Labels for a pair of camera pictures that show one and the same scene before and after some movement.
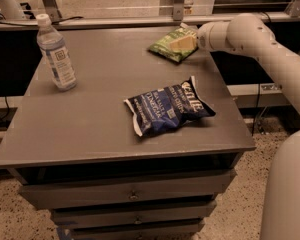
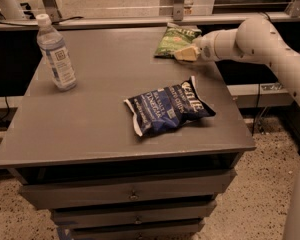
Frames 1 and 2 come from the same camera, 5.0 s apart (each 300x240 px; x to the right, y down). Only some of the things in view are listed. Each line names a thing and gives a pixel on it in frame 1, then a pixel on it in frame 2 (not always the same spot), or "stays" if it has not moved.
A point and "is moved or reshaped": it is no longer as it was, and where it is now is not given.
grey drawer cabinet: x=77 y=151 stays
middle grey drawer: x=64 y=214 stays
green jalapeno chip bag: x=163 y=46 is moved or reshaped
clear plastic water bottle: x=54 y=50 stays
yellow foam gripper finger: x=188 y=42 to x=188 y=54
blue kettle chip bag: x=168 y=108 stays
